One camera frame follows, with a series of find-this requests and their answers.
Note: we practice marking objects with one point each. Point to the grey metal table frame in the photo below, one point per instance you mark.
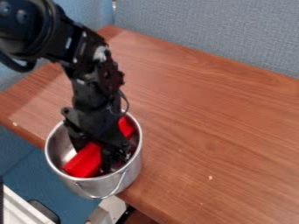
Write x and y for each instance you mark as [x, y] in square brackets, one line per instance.
[111, 211]

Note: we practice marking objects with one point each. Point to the metal pot with handle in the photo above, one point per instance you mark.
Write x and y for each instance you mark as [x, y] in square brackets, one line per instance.
[103, 186]

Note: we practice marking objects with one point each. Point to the black object under table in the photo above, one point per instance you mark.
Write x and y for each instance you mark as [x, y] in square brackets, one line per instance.
[50, 214]

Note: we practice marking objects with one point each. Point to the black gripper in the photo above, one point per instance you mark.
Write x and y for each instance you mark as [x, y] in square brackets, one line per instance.
[93, 117]

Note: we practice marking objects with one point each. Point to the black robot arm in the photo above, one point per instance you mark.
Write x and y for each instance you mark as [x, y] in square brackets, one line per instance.
[37, 31]

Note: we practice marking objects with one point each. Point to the red plastic block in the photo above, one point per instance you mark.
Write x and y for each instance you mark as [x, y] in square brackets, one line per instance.
[85, 164]

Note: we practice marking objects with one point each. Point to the white appliance at bottom left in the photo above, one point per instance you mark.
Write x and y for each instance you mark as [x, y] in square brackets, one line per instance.
[18, 210]

